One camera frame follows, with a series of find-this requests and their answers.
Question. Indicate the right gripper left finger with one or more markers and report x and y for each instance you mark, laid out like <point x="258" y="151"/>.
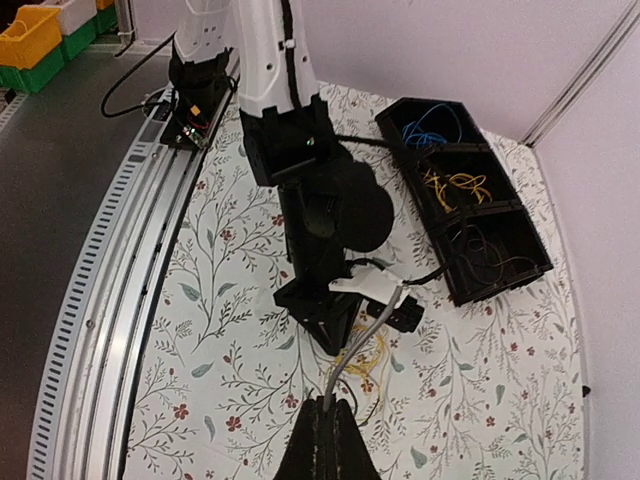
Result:
<point x="299" y="459"/>

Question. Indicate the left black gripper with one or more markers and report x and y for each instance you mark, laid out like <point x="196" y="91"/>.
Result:
<point x="326" y="316"/>

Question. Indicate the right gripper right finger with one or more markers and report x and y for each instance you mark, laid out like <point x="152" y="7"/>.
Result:
<point x="344" y="453"/>

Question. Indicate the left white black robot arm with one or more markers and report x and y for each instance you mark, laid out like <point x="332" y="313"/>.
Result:
<point x="330" y="202"/>

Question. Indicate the black three-compartment bin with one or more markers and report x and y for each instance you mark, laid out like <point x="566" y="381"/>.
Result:
<point x="476" y="222"/>

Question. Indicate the yellow storage bin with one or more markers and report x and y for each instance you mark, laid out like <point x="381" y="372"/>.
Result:
<point x="32" y="35"/>

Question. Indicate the aluminium front rail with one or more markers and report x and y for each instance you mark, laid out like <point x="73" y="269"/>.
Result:
<point x="84" y="405"/>

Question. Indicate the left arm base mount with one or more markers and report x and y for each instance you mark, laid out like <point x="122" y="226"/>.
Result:
<point x="198" y="91"/>

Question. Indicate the right aluminium corner post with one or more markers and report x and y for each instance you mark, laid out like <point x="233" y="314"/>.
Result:
<point x="595" y="64"/>

